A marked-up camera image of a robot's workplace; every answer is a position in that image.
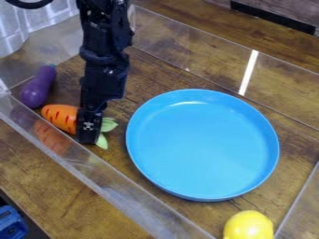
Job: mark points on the blue object at corner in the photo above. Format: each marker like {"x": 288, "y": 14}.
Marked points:
{"x": 13, "y": 228}

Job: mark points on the yellow toy lemon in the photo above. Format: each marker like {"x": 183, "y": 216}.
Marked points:
{"x": 248, "y": 225}

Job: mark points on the clear acrylic tray wall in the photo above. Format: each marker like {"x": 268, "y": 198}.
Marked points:
{"x": 84, "y": 192}

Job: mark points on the purple toy eggplant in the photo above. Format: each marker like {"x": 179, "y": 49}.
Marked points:
{"x": 35, "y": 91}

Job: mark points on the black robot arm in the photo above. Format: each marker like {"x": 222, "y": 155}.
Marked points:
{"x": 107, "y": 37}

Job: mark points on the orange toy carrot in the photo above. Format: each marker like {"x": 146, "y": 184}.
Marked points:
{"x": 63, "y": 115}

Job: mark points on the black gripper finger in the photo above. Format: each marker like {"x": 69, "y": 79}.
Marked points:
{"x": 88, "y": 126}

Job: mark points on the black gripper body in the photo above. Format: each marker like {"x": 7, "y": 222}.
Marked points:
{"x": 102, "y": 85}

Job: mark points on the blue round plate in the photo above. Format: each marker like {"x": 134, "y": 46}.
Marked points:
{"x": 202, "y": 144}

